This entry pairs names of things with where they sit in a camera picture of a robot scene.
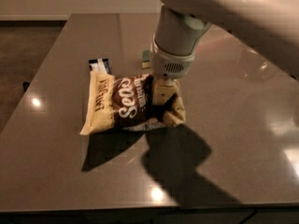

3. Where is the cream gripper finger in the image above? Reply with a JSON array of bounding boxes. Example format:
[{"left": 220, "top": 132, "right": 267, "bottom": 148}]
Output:
[{"left": 152, "top": 77, "right": 177, "bottom": 105}]

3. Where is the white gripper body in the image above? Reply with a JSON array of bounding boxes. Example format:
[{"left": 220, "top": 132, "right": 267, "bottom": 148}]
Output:
[{"left": 150, "top": 35, "right": 196, "bottom": 79}]

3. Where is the brown chip bag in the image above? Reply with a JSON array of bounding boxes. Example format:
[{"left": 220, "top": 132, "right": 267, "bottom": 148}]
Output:
[{"left": 80, "top": 71, "right": 186, "bottom": 135}]

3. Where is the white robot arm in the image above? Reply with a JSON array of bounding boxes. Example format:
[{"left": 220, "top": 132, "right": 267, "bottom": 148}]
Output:
[{"left": 150, "top": 0, "right": 299, "bottom": 105}]

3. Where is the green yellow sponge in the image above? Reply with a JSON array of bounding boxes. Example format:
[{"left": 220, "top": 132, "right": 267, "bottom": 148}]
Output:
[{"left": 141, "top": 50, "right": 150, "bottom": 69}]

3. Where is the black white snack packet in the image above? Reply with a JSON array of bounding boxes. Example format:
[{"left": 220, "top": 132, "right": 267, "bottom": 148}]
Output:
[{"left": 89, "top": 58, "right": 111, "bottom": 75}]

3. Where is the small black object on floor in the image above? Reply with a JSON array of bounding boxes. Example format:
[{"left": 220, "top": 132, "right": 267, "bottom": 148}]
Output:
[{"left": 22, "top": 81, "right": 30, "bottom": 92}]

